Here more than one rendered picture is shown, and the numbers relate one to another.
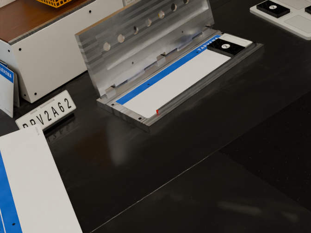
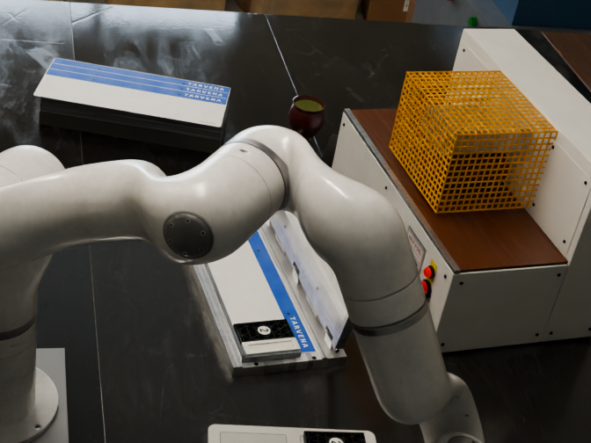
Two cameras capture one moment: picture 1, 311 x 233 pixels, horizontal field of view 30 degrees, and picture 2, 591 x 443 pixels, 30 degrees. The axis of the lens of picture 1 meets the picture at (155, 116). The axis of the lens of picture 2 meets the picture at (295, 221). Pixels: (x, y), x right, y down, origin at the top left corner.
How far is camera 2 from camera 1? 2.44 m
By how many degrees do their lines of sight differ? 79
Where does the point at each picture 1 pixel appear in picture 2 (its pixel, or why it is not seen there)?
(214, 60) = (250, 314)
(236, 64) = (215, 322)
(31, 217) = (89, 86)
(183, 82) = (229, 272)
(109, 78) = not seen: hidden behind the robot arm
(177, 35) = (313, 281)
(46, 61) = (348, 170)
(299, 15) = not seen: outside the picture
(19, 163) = (168, 102)
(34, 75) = (339, 163)
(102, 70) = not seen: hidden behind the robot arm
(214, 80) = (203, 291)
